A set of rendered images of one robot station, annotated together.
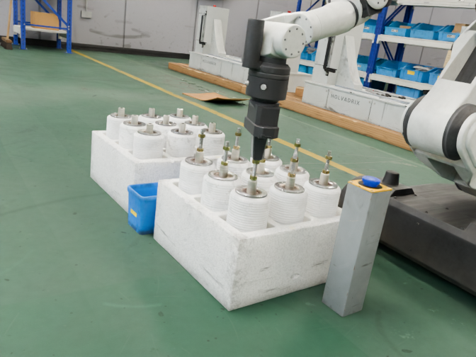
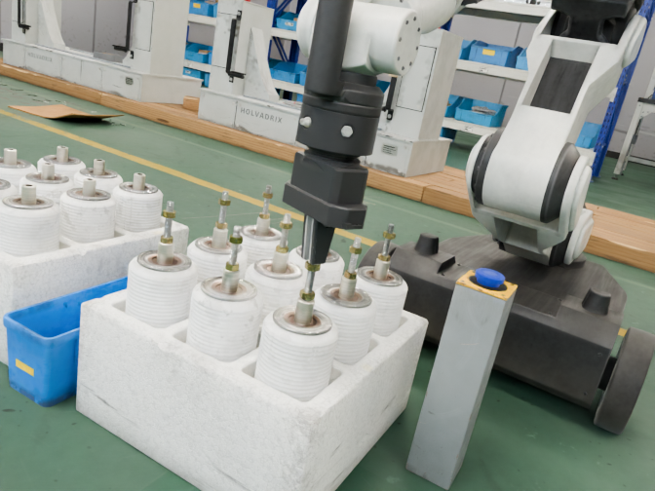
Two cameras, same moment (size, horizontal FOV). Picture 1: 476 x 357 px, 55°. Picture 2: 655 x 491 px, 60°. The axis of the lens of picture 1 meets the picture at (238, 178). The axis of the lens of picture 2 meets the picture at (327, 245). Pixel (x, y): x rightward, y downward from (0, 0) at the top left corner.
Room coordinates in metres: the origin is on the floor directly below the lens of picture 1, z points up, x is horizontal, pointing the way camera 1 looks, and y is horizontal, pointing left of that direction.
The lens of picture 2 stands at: (0.42, 0.23, 0.56)
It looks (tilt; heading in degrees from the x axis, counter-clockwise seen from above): 18 degrees down; 334
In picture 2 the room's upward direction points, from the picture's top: 11 degrees clockwise
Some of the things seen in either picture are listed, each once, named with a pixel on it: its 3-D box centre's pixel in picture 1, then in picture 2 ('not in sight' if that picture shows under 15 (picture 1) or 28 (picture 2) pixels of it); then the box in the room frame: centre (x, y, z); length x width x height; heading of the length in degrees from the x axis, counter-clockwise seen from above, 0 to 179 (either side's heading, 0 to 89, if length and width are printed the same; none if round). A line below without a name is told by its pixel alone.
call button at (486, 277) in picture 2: (370, 182); (488, 280); (0.98, -0.29, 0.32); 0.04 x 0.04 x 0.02
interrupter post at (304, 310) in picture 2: (251, 186); (304, 311); (1.00, -0.03, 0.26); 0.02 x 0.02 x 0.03
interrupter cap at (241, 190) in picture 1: (251, 192); (302, 321); (1.00, -0.03, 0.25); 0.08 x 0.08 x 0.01
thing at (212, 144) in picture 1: (208, 156); (134, 231); (1.58, 0.11, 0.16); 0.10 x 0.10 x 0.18
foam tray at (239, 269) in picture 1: (251, 228); (263, 361); (1.17, -0.06, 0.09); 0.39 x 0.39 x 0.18; 38
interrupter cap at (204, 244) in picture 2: (234, 159); (218, 245); (1.26, 0.02, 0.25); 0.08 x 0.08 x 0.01
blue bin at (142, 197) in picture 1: (177, 204); (103, 331); (1.33, 0.18, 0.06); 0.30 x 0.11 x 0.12; 129
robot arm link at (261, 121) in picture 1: (263, 105); (329, 163); (1.00, -0.03, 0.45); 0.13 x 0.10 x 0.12; 15
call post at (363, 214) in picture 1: (355, 248); (458, 381); (0.98, -0.29, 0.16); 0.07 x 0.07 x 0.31; 38
